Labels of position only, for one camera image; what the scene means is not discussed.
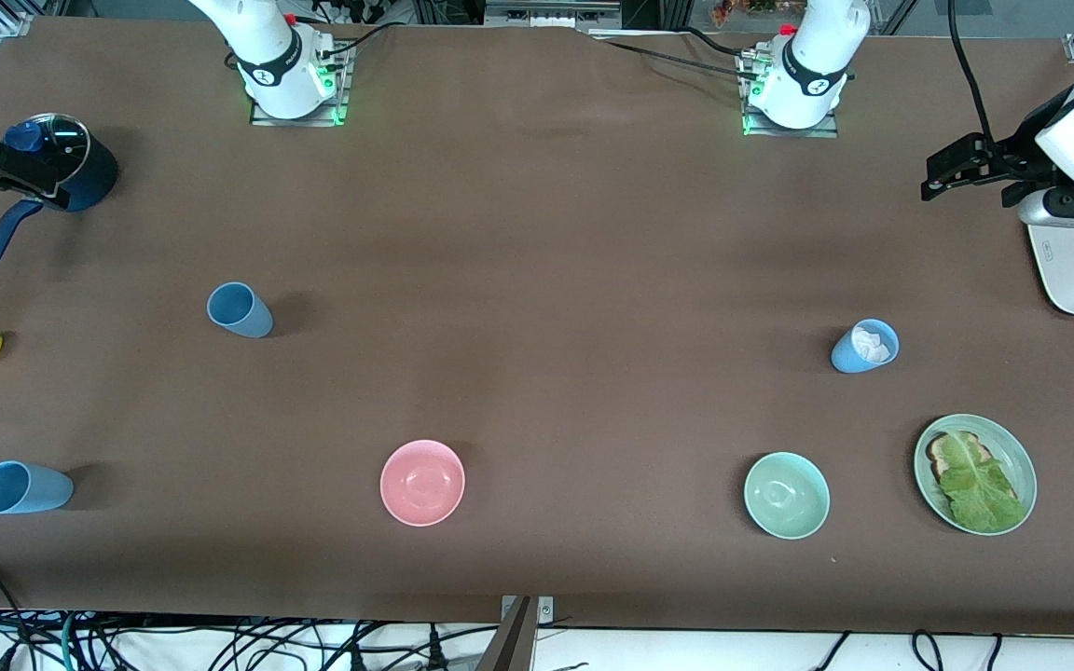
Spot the blue plastic cup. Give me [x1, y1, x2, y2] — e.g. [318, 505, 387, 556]
[207, 281, 274, 339]
[831, 318, 900, 375]
[0, 460, 75, 515]

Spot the glass lid blue knob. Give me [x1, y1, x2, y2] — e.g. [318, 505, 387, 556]
[0, 114, 90, 195]

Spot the dark blue saucepan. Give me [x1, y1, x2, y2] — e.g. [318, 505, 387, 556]
[0, 114, 118, 276]

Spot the toasted bread slice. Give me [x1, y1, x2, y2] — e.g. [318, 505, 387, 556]
[926, 431, 1023, 509]

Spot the mint green plate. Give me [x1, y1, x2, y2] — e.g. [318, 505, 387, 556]
[914, 414, 1038, 537]

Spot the green lettuce leaf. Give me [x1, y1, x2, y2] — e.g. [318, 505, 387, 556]
[938, 431, 1027, 534]

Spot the mint green bowl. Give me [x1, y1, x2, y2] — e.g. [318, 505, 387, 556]
[743, 452, 831, 541]

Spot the grey power strip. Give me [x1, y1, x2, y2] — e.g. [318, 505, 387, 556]
[486, 0, 622, 29]

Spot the pink bowl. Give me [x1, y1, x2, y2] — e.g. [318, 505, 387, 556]
[379, 439, 466, 527]

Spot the dark brown pole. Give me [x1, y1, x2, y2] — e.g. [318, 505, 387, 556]
[476, 596, 538, 671]

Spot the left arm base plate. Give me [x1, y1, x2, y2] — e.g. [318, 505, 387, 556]
[740, 51, 841, 139]

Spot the black cable on table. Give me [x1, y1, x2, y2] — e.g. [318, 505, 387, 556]
[318, 21, 407, 59]
[677, 26, 762, 57]
[593, 35, 752, 80]

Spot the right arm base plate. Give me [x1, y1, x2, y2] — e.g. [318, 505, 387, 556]
[250, 42, 351, 127]

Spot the small metal bracket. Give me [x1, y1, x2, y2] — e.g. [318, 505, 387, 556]
[500, 596, 557, 627]

